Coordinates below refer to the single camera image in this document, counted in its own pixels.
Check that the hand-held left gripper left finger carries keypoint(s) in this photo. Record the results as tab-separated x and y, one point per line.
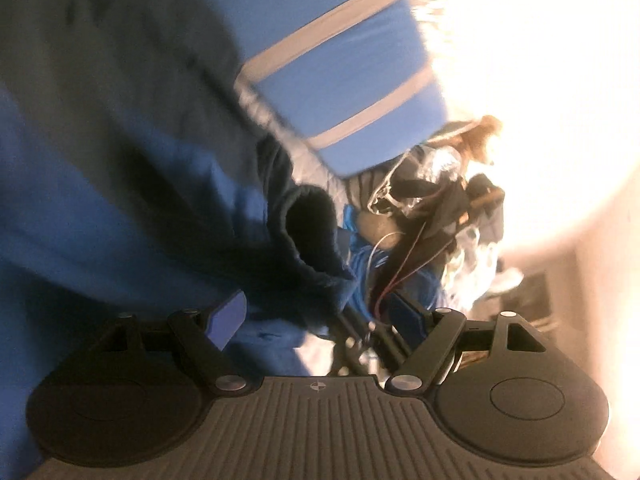
227	319

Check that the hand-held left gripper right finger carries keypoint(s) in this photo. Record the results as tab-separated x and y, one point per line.
405	319

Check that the blue fleece jacket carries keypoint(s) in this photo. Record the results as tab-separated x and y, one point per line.
125	200

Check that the clear plastic bag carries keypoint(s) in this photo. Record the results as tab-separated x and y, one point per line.
430	170

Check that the blue grey-striped pillow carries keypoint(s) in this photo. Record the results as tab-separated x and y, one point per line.
345	70

